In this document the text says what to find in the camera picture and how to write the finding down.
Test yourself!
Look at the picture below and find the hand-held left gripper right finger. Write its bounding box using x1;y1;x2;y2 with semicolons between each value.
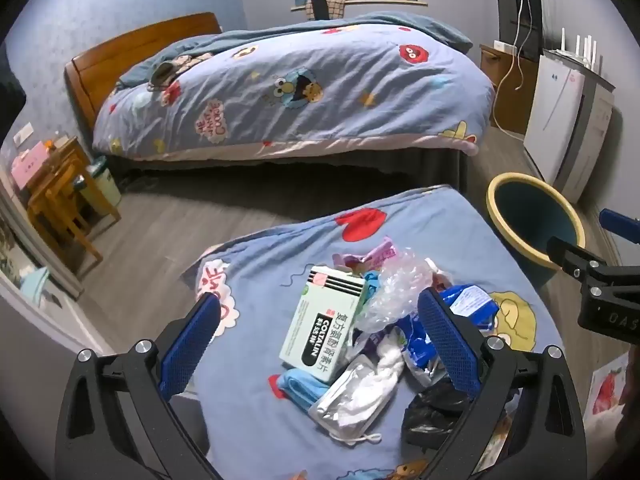
417;287;587;480

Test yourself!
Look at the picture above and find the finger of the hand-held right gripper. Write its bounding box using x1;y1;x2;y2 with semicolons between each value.
546;236;608;283
599;208;640;241

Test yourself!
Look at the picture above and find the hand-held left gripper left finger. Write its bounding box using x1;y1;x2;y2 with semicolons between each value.
55;291;223;480

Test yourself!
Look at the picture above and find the blue white plastic packet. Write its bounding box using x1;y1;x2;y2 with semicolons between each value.
400;284;500;386

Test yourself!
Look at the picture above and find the blue bin with yellow rim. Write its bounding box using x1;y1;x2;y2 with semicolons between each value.
486;172;587;286

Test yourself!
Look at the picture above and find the white tissue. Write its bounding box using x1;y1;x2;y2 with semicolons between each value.
370;335;408;391

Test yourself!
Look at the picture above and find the black plastic bag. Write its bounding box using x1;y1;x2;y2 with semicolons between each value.
401;382;483;448

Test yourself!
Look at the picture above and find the clear bubble wrap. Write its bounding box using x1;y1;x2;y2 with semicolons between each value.
356;247;436;333

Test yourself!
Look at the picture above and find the pink wrapper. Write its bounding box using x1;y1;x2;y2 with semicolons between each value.
332;237;398;276

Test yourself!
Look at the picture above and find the light blue cloth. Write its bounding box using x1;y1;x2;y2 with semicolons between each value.
275;369;331;408

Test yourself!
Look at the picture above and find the green white medicine box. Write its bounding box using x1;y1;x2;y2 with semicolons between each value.
279;265;370;385

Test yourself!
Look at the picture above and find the strawberry print package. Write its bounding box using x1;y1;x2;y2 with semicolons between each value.
585;352;631;416

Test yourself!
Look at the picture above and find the small printed blue blanket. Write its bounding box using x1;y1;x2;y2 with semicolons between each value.
180;185;566;480

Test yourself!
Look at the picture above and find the white air purifier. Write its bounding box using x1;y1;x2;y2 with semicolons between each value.
522;50;616;203

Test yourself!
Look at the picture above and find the wooden cabinet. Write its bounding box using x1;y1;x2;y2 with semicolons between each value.
479;44;538;136

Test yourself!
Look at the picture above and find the white router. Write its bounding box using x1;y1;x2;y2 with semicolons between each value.
555;27;601;73

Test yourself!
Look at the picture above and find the green white bin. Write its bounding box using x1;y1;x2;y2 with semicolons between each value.
74;156;122;211

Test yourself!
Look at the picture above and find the wooden nightstand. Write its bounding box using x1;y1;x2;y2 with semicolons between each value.
25;137;121;266

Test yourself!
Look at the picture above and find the black monitor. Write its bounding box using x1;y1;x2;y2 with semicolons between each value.
496;0;543;61

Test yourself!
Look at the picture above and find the pink box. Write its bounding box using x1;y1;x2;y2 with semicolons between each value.
11;142;48;188

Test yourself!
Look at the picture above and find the bed with cartoon duvet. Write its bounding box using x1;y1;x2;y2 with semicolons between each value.
92;22;496;161

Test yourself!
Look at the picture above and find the grey-blue duvet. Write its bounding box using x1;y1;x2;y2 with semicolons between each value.
117;10;473;86

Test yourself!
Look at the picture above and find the wooden bed headboard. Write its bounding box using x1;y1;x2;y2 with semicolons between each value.
64;12;223;148

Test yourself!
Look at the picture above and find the plaid cloth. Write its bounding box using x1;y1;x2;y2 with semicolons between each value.
305;0;351;20

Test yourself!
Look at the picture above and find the white cable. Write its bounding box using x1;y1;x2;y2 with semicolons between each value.
492;0;531;133

